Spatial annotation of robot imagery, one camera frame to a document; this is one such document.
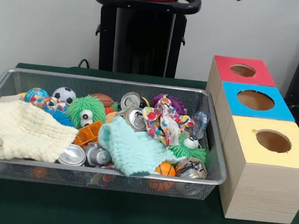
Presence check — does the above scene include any black cable behind table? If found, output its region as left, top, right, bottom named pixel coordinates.
left=77, top=57, right=92, bottom=69

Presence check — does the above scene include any silver wire mesh bin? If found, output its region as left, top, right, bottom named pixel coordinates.
left=0, top=66, right=235, bottom=203

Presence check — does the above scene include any globe print ball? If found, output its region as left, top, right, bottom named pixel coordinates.
left=23, top=87, right=51, bottom=105

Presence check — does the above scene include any small orange basketball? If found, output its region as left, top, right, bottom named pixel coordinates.
left=154, top=160, right=177, bottom=177

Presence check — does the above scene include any silver drink can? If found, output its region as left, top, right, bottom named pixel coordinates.
left=115, top=105, right=150, bottom=133

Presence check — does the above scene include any wooden box with three holes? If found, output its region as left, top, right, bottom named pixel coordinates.
left=194, top=54, right=299, bottom=224

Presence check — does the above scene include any mint green knitted cloth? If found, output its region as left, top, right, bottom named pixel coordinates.
left=94, top=114, right=190, bottom=182

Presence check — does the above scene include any dark green table cloth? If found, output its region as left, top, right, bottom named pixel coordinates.
left=0, top=61, right=299, bottom=224

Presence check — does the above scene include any black and white soccer ball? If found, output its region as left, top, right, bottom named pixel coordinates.
left=51, top=86, right=78, bottom=105

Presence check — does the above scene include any large green puffer toy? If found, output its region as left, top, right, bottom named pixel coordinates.
left=64, top=93, right=109, bottom=132

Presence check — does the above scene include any orange plastic toy crate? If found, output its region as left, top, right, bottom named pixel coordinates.
left=73, top=117, right=104, bottom=149

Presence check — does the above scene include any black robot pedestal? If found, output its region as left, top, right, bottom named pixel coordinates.
left=87, top=0, right=202, bottom=80

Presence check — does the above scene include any cream knitted cloth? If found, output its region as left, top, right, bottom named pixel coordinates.
left=0, top=98, right=81, bottom=166

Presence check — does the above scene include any clear plastic packet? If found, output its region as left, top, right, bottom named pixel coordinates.
left=188, top=110, right=211, bottom=141

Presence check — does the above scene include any small green puffer toy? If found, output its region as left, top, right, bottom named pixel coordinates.
left=168, top=133, right=209, bottom=162

